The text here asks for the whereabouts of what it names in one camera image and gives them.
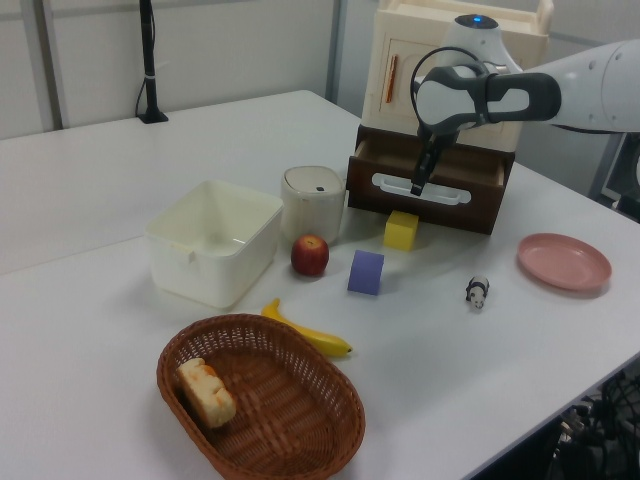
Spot tangled black cables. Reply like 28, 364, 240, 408
544, 369, 640, 480

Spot brown wicker basket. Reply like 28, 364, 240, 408
156, 313, 367, 480

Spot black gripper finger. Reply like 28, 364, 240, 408
410, 142, 444, 196

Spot yellow banana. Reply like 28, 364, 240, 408
260, 297, 354, 359

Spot small cream lidded trash can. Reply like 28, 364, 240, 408
279, 165, 347, 246

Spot purple foam cube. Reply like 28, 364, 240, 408
347, 249, 386, 297

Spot pink plate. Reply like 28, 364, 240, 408
517, 232, 613, 291

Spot orange strip door handle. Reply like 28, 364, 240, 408
386, 53, 400, 105

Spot red apple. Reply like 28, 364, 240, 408
290, 233, 331, 277

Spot white open plastic bin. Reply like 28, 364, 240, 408
144, 179, 285, 310

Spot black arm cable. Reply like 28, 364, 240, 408
409, 46, 489, 146

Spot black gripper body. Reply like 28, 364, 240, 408
428, 130, 459, 151

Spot panda figurine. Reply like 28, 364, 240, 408
464, 274, 491, 312

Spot dark wood drawer case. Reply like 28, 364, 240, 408
355, 123, 517, 211

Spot yellow foam cube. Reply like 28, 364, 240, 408
383, 209, 420, 251

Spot toy bread piece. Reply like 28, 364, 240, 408
175, 357, 237, 430

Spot cream plastic storage box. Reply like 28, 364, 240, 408
360, 0, 555, 154

